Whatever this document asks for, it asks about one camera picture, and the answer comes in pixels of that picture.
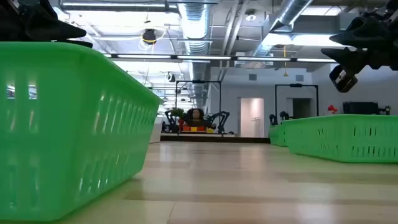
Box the green potted plant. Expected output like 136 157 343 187
170 107 185 121

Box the silver slanted air duct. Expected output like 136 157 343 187
248 0 315 63

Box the black ceiling cable reel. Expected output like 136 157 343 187
142 28 157 45

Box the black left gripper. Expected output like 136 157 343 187
0 0 93 49

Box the silver round air duct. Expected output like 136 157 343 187
178 0 213 110

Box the person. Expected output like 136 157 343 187
185 108 206 127

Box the red and yellow block set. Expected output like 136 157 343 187
182 125 215 134

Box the black table edge rail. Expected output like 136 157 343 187
160 135 271 144

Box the black equipment rack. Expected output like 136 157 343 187
343 101 381 115

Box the long ceiling light bar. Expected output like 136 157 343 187
104 53 338 63

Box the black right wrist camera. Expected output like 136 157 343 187
329 64 359 93

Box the black metal stand frame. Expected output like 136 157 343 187
175 80 223 134
274 83 320 118

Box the yellow hanging cord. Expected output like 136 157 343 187
282 45 289 78

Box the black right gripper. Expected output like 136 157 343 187
321 0 398 71

